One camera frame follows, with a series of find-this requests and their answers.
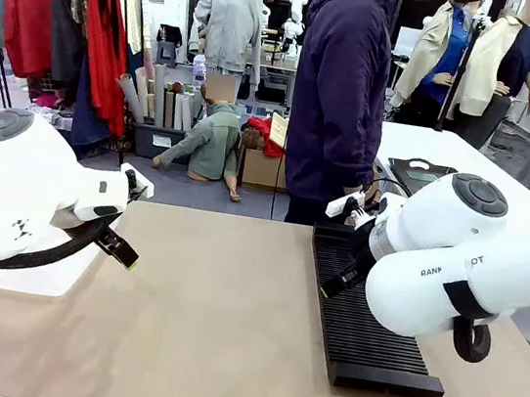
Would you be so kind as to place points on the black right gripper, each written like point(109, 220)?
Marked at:
point(366, 252)

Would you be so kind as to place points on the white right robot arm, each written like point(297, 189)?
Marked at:
point(430, 291)

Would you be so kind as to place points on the person's right forearm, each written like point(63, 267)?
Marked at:
point(359, 157)

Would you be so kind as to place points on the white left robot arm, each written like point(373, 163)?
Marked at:
point(10, 182)

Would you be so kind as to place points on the person's right hand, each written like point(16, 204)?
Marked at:
point(354, 190)

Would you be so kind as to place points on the black slotted PCB rack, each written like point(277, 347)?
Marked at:
point(363, 341)

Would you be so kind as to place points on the clear plastic box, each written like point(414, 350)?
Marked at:
point(36, 280)

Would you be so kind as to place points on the grey storage bin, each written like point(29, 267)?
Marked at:
point(154, 141)

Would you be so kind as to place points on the cardboard box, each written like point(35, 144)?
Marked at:
point(261, 168)

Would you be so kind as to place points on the torso mannequin in green jacket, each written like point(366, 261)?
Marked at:
point(213, 142)

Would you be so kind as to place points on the navy hanging garment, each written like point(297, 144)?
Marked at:
point(87, 109)

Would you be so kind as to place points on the grey paper roll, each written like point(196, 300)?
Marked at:
point(130, 98)

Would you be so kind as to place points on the red cloth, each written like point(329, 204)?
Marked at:
point(264, 132)

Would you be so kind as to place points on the white table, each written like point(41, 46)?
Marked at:
point(449, 150)

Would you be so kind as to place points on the person in purple jacket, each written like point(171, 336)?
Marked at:
point(339, 95)

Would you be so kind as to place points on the red hanging dress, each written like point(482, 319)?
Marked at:
point(105, 52)

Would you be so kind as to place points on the dark grey hanging garment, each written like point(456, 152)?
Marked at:
point(67, 27)

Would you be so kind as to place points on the cream hanging garment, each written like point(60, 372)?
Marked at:
point(133, 12)

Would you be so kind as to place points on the black tripod pole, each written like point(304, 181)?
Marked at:
point(460, 73)

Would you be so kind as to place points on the black metal clothes rack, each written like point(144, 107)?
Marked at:
point(125, 1)

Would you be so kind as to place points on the mannequin in beige coat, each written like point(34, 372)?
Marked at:
point(439, 50)

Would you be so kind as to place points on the mannequin in grey hoodie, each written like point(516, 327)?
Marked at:
point(230, 21)

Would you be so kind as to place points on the red hanging jacket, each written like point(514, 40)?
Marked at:
point(29, 12)

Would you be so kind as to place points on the mannequin in cream jacket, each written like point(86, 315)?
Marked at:
point(491, 67)

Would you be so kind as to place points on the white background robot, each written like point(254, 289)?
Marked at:
point(295, 20)

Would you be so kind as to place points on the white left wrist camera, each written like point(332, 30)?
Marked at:
point(139, 181)

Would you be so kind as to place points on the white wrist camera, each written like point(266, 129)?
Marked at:
point(343, 205)
point(139, 181)

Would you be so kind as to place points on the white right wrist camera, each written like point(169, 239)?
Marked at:
point(343, 205)

